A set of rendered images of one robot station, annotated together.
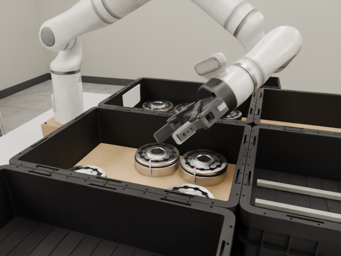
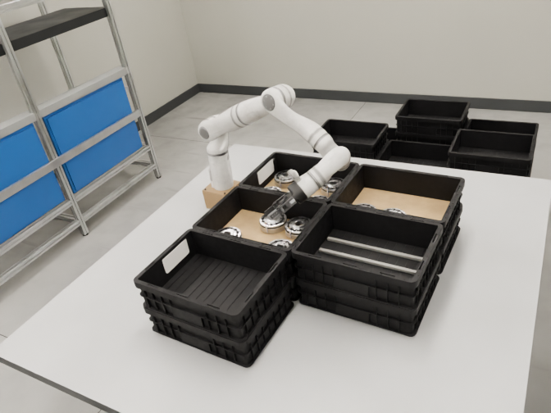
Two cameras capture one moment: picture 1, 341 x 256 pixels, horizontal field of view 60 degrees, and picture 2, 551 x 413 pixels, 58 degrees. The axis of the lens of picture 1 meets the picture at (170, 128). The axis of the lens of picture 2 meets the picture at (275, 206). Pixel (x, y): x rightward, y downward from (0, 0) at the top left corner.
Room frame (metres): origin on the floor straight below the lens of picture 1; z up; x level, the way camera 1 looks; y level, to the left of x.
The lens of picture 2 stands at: (-0.87, -0.43, 1.89)
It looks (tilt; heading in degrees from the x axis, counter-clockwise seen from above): 33 degrees down; 17
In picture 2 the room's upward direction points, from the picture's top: 9 degrees counter-clockwise
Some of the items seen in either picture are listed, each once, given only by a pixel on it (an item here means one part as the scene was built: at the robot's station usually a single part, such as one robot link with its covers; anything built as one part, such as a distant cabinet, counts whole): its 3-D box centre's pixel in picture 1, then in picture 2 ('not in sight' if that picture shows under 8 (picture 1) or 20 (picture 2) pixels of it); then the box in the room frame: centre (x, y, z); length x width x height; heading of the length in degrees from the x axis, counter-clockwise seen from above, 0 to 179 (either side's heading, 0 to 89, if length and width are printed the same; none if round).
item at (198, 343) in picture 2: not in sight; (220, 306); (0.23, 0.15, 0.76); 0.40 x 0.30 x 0.12; 72
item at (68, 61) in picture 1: (63, 48); (215, 136); (0.95, 0.34, 1.04); 0.09 x 0.09 x 0.17; 65
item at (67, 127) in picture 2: not in sight; (98, 133); (1.98, 1.64, 0.60); 0.72 x 0.03 x 0.56; 164
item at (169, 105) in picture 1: (158, 105); (286, 176); (0.91, 0.04, 0.86); 0.10 x 0.10 x 0.01
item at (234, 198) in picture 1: (143, 146); (260, 217); (0.52, 0.05, 0.92); 0.40 x 0.30 x 0.02; 72
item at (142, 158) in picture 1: (157, 153); (273, 219); (0.59, 0.03, 0.86); 0.10 x 0.10 x 0.01
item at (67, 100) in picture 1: (68, 96); (220, 169); (0.95, 0.34, 0.88); 0.09 x 0.09 x 0.17; 78
